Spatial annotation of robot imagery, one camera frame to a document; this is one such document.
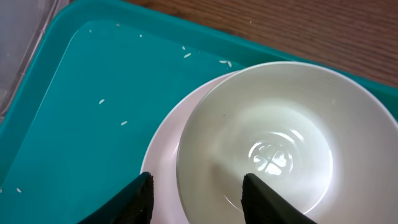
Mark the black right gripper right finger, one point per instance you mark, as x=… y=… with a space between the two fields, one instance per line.
x=262 y=205

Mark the clear plastic bin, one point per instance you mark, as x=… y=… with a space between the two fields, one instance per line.
x=23 y=24

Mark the white bowl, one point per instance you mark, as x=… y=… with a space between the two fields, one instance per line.
x=320 y=140

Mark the white plate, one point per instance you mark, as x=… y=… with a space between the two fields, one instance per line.
x=161 y=157

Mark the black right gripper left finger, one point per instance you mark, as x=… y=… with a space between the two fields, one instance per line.
x=132 y=205

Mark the teal plastic tray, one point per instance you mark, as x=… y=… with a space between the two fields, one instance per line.
x=105 y=76

